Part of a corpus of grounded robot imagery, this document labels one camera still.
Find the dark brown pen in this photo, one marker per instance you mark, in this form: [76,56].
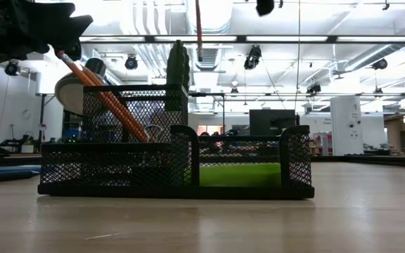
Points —
[5,176]

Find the white building column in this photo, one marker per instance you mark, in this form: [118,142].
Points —
[346,140]

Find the black mesh desk organizer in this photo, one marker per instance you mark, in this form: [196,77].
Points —
[174,192]

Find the green cactus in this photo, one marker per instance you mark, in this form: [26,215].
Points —
[178,63]

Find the black computer monitor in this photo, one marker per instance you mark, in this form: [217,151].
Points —
[273,123]

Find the small black binder clip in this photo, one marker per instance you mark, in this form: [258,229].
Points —
[153,126]

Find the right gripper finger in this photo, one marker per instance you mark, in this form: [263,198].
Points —
[265,7]

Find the green sticky note pad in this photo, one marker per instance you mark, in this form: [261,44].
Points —
[241,175]

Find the black ceiling track light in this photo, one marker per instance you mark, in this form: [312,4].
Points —
[380,64]
[314,89]
[253,58]
[12,68]
[131,63]

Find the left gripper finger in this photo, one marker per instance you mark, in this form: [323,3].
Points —
[74,52]
[72,28]

